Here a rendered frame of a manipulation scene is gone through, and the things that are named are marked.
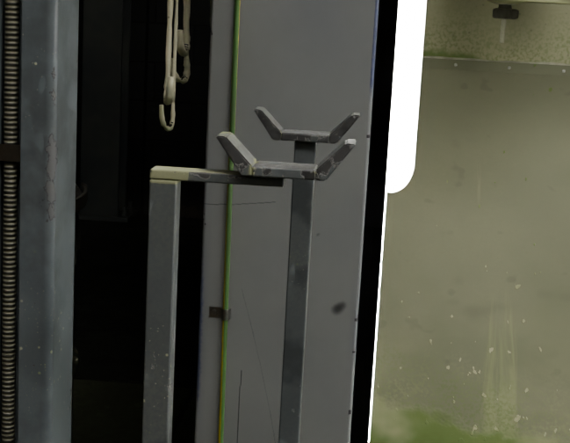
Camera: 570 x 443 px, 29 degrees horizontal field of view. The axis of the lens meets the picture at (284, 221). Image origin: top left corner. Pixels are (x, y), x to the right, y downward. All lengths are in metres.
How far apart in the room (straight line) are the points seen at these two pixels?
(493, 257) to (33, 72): 2.22
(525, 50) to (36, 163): 2.46
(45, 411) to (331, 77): 0.57
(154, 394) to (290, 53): 0.60
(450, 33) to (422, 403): 1.02
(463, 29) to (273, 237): 1.93
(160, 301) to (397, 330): 2.13
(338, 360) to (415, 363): 1.50
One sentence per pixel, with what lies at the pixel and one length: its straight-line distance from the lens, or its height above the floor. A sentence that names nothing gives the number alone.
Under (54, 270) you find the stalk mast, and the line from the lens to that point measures 0.75.
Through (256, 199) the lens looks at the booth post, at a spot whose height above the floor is 0.99.
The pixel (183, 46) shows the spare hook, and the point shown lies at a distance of 1.28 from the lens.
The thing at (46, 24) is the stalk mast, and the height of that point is 1.17.
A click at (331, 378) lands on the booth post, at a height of 0.79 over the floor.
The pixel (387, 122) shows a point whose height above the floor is 1.08.
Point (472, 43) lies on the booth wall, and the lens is 3.09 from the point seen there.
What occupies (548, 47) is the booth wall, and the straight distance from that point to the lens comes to 3.11.
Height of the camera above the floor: 1.18
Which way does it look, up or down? 10 degrees down
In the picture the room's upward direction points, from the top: 3 degrees clockwise
